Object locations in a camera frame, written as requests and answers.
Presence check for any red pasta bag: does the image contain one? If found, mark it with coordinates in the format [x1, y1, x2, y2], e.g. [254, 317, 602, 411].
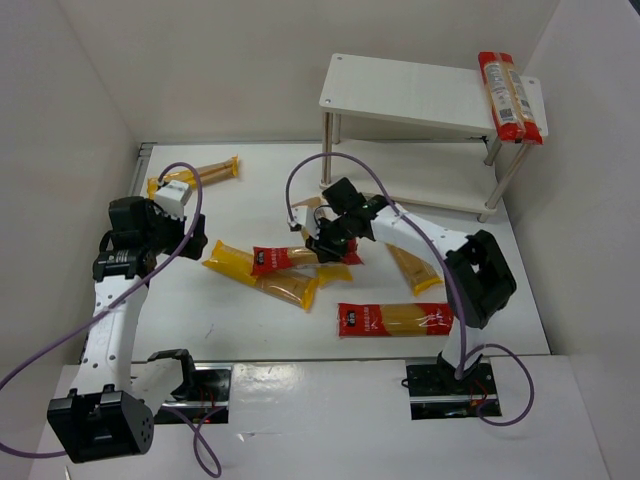
[478, 51, 543, 145]
[251, 240, 363, 276]
[337, 303, 454, 338]

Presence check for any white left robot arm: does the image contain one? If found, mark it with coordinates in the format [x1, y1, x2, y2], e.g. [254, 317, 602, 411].
[47, 196, 207, 464]

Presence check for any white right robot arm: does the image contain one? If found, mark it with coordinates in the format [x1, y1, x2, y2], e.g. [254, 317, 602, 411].
[291, 178, 517, 381]

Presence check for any yellow pasta bag centre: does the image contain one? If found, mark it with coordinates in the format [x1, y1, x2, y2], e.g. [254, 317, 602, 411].
[292, 196, 353, 289]

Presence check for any yellow pasta bag left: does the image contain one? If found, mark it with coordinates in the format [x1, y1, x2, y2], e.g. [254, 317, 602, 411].
[202, 240, 318, 311]

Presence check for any thin yellow pasta bag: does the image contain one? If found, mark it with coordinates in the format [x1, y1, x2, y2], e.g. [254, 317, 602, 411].
[147, 156, 239, 199]

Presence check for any yellow pasta bag right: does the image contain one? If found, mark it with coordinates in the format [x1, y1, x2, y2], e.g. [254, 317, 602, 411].
[386, 244, 443, 296]

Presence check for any red pasta bag front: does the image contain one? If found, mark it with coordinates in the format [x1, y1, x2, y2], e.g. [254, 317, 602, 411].
[337, 303, 454, 338]

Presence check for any white two-tier shelf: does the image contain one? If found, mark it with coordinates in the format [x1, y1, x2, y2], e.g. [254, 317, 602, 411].
[319, 53, 533, 222]

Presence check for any red pasta bag on shelf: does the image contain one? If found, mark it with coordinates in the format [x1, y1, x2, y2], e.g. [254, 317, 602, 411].
[478, 51, 543, 145]

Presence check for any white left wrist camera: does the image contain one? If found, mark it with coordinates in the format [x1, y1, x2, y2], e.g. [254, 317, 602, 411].
[151, 180, 192, 220]

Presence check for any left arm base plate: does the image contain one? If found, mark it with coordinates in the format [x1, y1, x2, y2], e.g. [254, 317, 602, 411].
[155, 362, 233, 425]

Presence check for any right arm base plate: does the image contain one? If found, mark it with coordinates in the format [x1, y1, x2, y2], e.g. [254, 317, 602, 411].
[401, 361, 502, 420]

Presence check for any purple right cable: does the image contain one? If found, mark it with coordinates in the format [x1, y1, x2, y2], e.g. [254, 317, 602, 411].
[284, 152, 535, 427]

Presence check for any purple cable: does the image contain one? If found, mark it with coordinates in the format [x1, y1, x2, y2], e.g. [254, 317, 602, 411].
[0, 162, 223, 478]
[284, 152, 535, 427]

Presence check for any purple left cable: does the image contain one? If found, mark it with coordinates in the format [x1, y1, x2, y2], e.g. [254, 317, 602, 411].
[0, 162, 223, 478]

